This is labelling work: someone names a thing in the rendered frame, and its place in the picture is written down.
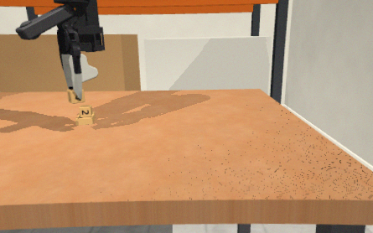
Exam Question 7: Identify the tan wooden number cube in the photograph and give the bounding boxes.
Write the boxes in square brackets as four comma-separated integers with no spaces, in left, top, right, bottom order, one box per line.
[80,105,92,118]
[67,89,85,104]

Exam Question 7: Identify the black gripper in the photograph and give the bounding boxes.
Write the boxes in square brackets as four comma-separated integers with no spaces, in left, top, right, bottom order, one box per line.
[54,0,105,99]

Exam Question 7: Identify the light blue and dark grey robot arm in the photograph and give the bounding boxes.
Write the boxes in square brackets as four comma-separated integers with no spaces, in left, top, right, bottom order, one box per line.
[16,4,75,40]

